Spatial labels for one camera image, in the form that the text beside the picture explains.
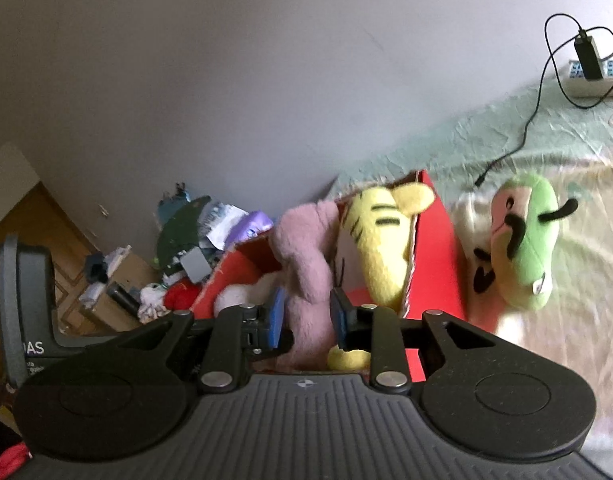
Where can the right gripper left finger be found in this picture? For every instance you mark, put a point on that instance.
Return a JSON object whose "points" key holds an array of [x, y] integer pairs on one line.
{"points": [[238, 335]]}

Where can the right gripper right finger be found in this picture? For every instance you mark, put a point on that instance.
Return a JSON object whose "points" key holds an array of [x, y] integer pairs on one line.
{"points": [[375, 330]]}

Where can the yellow tiger plush toy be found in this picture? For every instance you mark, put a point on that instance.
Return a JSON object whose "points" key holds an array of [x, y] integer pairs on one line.
{"points": [[374, 252]]}

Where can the pink teddy bear plush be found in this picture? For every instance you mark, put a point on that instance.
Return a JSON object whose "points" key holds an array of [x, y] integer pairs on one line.
{"points": [[303, 241]]}

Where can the white rabbit plush toy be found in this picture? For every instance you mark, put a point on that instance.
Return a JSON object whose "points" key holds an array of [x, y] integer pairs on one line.
{"points": [[235, 295]]}

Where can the red plush toy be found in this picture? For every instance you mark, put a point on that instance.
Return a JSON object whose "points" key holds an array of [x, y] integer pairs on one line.
{"points": [[182, 295]]}

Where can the red cardboard box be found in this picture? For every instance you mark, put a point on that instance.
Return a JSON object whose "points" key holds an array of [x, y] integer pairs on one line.
{"points": [[436, 279]]}

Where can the purple toy box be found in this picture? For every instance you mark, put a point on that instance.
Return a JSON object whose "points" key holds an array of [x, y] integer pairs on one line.
{"points": [[249, 226]]}

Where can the dark green toy piece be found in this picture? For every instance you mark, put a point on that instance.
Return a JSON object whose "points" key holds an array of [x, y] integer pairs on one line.
{"points": [[180, 233]]}

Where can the green avocado plush toy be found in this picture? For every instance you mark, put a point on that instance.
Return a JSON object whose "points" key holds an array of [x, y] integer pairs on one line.
{"points": [[525, 216]]}

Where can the light green bed sheet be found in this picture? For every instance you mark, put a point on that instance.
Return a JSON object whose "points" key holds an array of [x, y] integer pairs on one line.
{"points": [[468, 161]]}

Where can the white power strip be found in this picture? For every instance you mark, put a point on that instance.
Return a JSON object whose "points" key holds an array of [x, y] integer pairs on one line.
{"points": [[576, 85]]}

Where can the black charger adapter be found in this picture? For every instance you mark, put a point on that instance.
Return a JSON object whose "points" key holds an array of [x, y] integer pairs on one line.
{"points": [[587, 54]]}

